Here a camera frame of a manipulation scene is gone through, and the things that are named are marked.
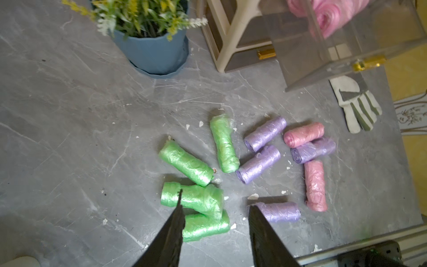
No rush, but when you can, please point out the pink roll diagonal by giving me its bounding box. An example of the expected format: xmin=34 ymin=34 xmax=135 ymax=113
xmin=287 ymin=0 xmax=370 ymax=38

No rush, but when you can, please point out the white work glove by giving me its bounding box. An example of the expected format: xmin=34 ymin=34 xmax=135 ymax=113
xmin=329 ymin=73 xmax=382 ymax=134

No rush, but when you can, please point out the beige drawer organizer cabinet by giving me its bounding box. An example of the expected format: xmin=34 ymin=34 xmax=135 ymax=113
xmin=196 ymin=1 xmax=289 ymax=73

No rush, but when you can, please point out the green roll bottom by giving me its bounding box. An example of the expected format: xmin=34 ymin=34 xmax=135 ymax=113
xmin=182 ymin=210 xmax=231 ymax=243

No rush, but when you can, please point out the potted green plant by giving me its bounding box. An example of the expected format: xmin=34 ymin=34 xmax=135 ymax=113
xmin=62 ymin=0 xmax=208 ymax=79

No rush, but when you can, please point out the green roll upper left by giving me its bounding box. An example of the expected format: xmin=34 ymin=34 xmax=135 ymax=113
xmin=159 ymin=140 xmax=215 ymax=187

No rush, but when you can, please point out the pink roll top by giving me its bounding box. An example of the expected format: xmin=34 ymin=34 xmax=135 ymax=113
xmin=283 ymin=122 xmax=325 ymax=148

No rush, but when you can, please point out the purple roll right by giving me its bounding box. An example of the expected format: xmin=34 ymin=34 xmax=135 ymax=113
xmin=291 ymin=138 xmax=336 ymax=164

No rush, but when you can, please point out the green roll middle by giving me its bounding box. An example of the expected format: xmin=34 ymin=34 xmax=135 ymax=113
xmin=161 ymin=182 xmax=224 ymax=220

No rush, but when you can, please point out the purple roll top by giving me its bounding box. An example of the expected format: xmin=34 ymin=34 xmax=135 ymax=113
xmin=244 ymin=116 xmax=287 ymax=152

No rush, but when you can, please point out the purple roll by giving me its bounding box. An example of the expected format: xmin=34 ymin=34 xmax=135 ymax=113
xmin=291 ymin=138 xmax=336 ymax=164
xmin=244 ymin=116 xmax=287 ymax=152
xmin=255 ymin=202 xmax=301 ymax=223
xmin=236 ymin=145 xmax=281 ymax=184

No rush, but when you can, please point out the transparent top drawer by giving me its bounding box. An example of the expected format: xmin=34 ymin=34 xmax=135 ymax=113
xmin=265 ymin=1 xmax=427 ymax=91

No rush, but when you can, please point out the purple roll bottom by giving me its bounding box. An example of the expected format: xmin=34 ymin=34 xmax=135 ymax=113
xmin=255 ymin=202 xmax=301 ymax=223

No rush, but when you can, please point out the pink roll vertical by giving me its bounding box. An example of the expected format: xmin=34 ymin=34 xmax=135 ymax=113
xmin=304 ymin=160 xmax=328 ymax=212

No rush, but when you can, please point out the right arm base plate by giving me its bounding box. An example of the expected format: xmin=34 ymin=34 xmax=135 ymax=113
xmin=337 ymin=240 xmax=405 ymax=267

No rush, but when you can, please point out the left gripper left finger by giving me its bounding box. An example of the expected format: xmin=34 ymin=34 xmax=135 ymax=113
xmin=133 ymin=190 xmax=185 ymax=267

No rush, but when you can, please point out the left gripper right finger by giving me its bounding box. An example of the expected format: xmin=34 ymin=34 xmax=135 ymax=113
xmin=248 ymin=205 xmax=300 ymax=267

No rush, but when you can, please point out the green roll upright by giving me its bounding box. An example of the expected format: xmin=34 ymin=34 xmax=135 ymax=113
xmin=210 ymin=113 xmax=240 ymax=174

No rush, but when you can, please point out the purple roll middle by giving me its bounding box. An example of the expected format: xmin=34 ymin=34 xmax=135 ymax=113
xmin=236 ymin=145 xmax=281 ymax=184

